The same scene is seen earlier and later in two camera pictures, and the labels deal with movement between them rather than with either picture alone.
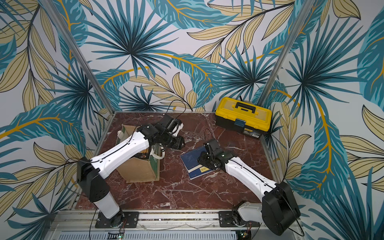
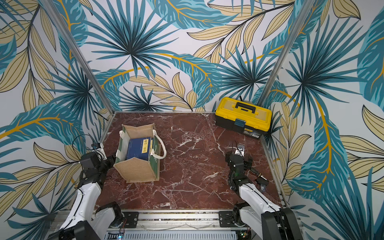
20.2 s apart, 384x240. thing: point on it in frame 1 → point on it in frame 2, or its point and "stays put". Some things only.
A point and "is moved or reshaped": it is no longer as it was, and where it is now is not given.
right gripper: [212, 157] → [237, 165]
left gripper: [178, 144] → [111, 160]
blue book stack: [199, 172] is moved or reshaped
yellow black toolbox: [242, 117] stays put
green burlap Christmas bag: [145, 166] stays put
